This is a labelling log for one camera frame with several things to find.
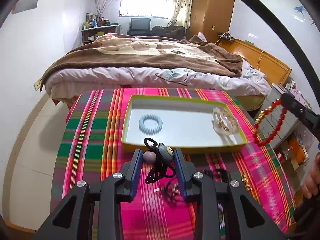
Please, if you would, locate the red bead bracelet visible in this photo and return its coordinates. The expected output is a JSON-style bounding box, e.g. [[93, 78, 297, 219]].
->
[[252, 99, 288, 148]]

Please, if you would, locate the brown fleece blanket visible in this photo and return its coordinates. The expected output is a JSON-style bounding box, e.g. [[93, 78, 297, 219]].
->
[[41, 33, 242, 86]]

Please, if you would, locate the gold bead chain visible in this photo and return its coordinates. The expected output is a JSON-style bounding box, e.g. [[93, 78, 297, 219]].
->
[[240, 174, 252, 192]]

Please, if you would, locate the floral curtain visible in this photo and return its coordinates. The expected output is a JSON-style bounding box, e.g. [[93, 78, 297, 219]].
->
[[167, 0, 193, 30]]

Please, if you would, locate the wooden headboard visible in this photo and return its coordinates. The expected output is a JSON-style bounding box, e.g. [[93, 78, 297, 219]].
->
[[217, 39, 292, 86]]

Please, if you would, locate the desk with bottles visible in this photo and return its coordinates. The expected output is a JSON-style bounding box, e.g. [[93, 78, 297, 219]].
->
[[81, 12, 120, 44]]

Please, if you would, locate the grey drawer cabinet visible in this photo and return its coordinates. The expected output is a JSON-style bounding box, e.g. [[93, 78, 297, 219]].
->
[[254, 83, 300, 150]]

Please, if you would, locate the dark clothes pile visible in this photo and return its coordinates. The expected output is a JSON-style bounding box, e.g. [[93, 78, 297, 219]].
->
[[150, 25, 185, 40]]

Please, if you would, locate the plaid pink green tablecloth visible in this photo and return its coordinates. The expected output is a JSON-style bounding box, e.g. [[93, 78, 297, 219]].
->
[[51, 88, 296, 239]]

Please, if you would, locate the yellow shallow cardboard box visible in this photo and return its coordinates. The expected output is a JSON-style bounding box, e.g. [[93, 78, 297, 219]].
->
[[121, 95, 248, 154]]

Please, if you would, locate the dark crystal bead bracelet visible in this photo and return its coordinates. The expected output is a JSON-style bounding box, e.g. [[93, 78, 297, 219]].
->
[[159, 182, 182, 202]]

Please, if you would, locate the dried branch bouquet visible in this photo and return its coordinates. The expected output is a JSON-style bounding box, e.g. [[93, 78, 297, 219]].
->
[[94, 0, 116, 22]]

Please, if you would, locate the bed with white sheet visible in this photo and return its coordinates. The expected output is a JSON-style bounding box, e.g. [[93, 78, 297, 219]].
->
[[41, 58, 271, 103]]

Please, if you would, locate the wooden wardrobe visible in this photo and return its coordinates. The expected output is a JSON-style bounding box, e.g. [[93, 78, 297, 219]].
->
[[186, 0, 235, 43]]

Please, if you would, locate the blue spiral hair tie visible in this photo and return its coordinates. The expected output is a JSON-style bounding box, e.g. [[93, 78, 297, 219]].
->
[[138, 114, 163, 134]]

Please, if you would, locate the person's right hand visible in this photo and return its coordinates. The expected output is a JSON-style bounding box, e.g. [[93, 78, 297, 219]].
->
[[302, 153, 320, 199]]

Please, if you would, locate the black office chair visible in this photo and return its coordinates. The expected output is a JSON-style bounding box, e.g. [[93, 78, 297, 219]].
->
[[127, 17, 151, 36]]

